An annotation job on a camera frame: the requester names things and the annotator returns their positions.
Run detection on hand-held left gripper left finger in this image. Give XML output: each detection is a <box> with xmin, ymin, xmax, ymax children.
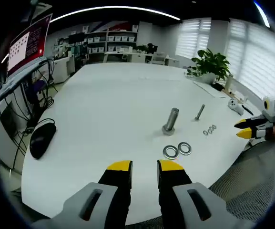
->
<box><xmin>31</xmin><ymin>160</ymin><xmax>133</xmax><ymax>229</ymax></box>

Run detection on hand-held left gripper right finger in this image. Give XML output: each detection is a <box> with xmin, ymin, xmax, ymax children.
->
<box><xmin>156</xmin><ymin>159</ymin><xmax>255</xmax><ymax>229</ymax></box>

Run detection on small threaded steel stud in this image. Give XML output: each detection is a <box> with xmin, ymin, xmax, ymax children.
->
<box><xmin>194</xmin><ymin>104</ymin><xmax>205</xmax><ymax>122</ymax></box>

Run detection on large steel washer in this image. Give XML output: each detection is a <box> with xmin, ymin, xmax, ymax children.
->
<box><xmin>163</xmin><ymin>145</ymin><xmax>180</xmax><ymax>160</ymax></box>
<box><xmin>178</xmin><ymin>142</ymin><xmax>192</xmax><ymax>156</ymax></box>

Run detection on large threaded steel stud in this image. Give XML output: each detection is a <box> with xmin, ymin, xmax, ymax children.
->
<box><xmin>162</xmin><ymin>107</ymin><xmax>180</xmax><ymax>136</ymax></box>

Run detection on black pen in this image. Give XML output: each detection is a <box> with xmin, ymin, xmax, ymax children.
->
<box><xmin>241</xmin><ymin>104</ymin><xmax>254</xmax><ymax>115</ymax></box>

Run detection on white game controller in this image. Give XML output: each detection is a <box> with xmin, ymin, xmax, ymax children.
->
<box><xmin>227</xmin><ymin>98</ymin><xmax>244</xmax><ymax>115</ymax></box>

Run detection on white bottle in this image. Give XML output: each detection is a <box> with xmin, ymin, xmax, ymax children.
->
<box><xmin>224</xmin><ymin>73</ymin><xmax>234</xmax><ymax>93</ymax></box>

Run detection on white window blinds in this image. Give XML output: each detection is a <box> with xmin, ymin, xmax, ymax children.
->
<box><xmin>176</xmin><ymin>19</ymin><xmax>212</xmax><ymax>60</ymax></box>
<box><xmin>224</xmin><ymin>19</ymin><xmax>275</xmax><ymax>99</ymax></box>

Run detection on grey mesh chair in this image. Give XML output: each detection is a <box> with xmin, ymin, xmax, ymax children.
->
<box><xmin>207</xmin><ymin>140</ymin><xmax>275</xmax><ymax>225</ymax></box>

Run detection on green potted plant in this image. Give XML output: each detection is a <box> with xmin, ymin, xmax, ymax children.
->
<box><xmin>186</xmin><ymin>48</ymin><xmax>232</xmax><ymax>84</ymax></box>

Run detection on black computer mouse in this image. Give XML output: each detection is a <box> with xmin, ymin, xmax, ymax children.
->
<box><xmin>29</xmin><ymin>122</ymin><xmax>57</xmax><ymax>160</ymax></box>

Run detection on white office desk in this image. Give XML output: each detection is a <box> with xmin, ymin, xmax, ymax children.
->
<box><xmin>103</xmin><ymin>51</ymin><xmax>153</xmax><ymax>63</ymax></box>

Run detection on white shelf with storage bins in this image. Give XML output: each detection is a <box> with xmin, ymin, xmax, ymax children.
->
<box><xmin>84</xmin><ymin>22</ymin><xmax>139</xmax><ymax>54</ymax></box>

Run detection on computer monitor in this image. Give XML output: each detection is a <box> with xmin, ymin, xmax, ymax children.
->
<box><xmin>7</xmin><ymin>13</ymin><xmax>53</xmax><ymax>79</ymax></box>

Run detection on black cable bundle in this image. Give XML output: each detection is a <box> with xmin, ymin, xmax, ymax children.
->
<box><xmin>0</xmin><ymin>59</ymin><xmax>60</xmax><ymax>169</ymax></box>

